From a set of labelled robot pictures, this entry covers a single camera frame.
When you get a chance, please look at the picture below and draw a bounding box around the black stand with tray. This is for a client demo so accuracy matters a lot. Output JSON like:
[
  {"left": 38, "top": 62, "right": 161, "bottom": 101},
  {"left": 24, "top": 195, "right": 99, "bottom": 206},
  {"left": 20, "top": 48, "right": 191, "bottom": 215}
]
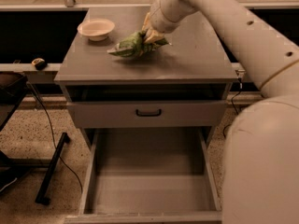
[{"left": 0, "top": 71, "right": 72, "bottom": 206}]

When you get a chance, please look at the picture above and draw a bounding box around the closed grey top drawer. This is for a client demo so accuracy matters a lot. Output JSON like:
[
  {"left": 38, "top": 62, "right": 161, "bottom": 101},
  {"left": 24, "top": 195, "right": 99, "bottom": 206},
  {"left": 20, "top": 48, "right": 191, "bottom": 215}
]
[{"left": 67, "top": 101, "right": 226, "bottom": 128}]

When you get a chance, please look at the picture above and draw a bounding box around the black cable left floor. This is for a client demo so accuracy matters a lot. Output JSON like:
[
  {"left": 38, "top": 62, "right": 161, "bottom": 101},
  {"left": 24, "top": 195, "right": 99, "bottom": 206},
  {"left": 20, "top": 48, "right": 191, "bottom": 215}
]
[{"left": 28, "top": 82, "right": 84, "bottom": 194}]

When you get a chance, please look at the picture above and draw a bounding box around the white paper bowl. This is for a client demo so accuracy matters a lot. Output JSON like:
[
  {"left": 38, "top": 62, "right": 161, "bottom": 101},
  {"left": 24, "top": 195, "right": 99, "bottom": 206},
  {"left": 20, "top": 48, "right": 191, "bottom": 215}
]
[{"left": 78, "top": 19, "right": 115, "bottom": 41}]

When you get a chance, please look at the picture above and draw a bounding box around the black drawer handle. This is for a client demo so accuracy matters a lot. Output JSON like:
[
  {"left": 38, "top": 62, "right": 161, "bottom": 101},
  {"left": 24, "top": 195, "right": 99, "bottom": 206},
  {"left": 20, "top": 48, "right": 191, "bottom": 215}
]
[{"left": 135, "top": 109, "right": 162, "bottom": 117}]

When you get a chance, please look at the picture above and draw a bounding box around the green jalapeno chip bag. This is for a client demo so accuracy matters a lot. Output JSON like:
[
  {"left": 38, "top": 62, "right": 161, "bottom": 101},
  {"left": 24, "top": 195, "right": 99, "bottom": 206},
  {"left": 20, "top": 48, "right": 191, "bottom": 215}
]
[{"left": 107, "top": 31, "right": 169, "bottom": 58}]

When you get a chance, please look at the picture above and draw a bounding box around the open grey middle drawer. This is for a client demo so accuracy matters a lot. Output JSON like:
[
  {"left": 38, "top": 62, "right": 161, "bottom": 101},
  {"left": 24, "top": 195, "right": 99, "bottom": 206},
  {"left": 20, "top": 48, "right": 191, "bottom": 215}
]
[{"left": 64, "top": 128, "right": 222, "bottom": 224}]

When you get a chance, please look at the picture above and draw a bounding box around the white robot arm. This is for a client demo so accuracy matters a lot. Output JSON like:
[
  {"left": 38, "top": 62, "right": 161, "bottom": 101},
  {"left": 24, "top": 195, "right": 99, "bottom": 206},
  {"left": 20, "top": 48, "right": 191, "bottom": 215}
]
[{"left": 146, "top": 0, "right": 299, "bottom": 224}]

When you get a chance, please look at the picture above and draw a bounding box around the grey drawer cabinet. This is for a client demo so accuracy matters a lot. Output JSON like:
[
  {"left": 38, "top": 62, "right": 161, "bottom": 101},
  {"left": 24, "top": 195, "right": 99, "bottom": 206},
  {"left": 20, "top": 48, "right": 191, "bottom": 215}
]
[{"left": 55, "top": 6, "right": 236, "bottom": 142}]

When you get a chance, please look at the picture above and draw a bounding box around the black yellow tape measure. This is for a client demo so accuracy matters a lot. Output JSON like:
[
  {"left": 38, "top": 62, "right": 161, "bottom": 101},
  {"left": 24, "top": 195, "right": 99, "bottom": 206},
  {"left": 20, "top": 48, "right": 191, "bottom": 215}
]
[{"left": 32, "top": 58, "right": 48, "bottom": 70}]

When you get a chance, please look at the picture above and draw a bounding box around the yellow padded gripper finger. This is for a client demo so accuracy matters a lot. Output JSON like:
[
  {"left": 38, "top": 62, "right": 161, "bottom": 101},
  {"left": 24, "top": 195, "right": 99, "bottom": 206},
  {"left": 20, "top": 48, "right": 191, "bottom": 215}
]
[
  {"left": 142, "top": 12, "right": 150, "bottom": 31},
  {"left": 144, "top": 29, "right": 164, "bottom": 44}
]

